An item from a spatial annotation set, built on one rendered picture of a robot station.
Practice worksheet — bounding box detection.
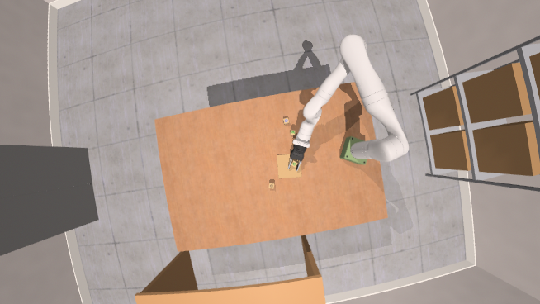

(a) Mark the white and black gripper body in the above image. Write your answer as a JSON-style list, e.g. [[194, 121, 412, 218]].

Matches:
[[290, 131, 311, 161]]

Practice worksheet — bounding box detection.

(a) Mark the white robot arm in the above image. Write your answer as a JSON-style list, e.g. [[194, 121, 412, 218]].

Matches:
[[299, 34, 409, 162]]

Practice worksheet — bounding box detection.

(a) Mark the tan flat mat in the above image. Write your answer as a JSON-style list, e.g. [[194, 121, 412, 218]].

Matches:
[[277, 154, 302, 178]]

